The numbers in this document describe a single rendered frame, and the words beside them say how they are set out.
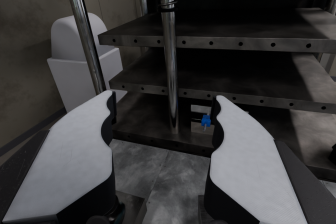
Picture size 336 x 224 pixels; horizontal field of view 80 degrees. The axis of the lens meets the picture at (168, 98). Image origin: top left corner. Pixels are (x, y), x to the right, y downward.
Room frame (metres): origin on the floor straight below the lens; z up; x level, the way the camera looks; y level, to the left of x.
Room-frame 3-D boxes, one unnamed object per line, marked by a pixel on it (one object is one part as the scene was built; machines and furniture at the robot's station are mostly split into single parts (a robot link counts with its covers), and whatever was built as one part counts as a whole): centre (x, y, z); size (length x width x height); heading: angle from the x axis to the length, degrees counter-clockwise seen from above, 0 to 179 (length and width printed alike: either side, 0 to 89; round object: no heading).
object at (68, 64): (2.27, 0.92, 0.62); 0.67 x 0.55 x 1.24; 64
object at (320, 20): (1.17, -0.32, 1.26); 1.10 x 0.74 x 0.05; 69
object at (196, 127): (1.03, -0.32, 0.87); 0.50 x 0.27 x 0.17; 159
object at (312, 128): (1.12, -0.31, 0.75); 1.30 x 0.84 x 0.06; 69
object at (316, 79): (1.17, -0.32, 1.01); 1.10 x 0.74 x 0.05; 69
